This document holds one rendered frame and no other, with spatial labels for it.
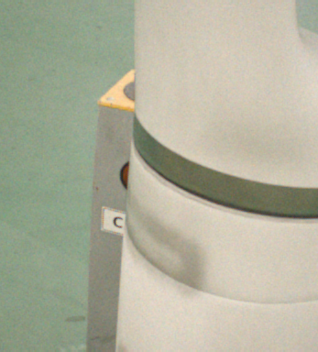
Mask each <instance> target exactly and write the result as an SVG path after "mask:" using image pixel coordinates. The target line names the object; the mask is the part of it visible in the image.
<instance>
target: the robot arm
mask: <svg viewBox="0 0 318 352"><path fill-rule="evenodd" d="M296 8H297V6H296V0H136V2H135V19H134V47H135V66H136V69H135V104H134V116H133V128H132V138H131V149H130V159H129V170H128V180H127V190H126V220H125V226H124V236H123V246H122V267H121V276H120V286H119V291H120V295H119V304H118V315H117V318H118V324H117V332H116V350H115V352H318V35H317V34H315V33H313V32H311V31H310V30H307V29H305V28H303V27H299V26H298V22H297V14H296Z"/></svg>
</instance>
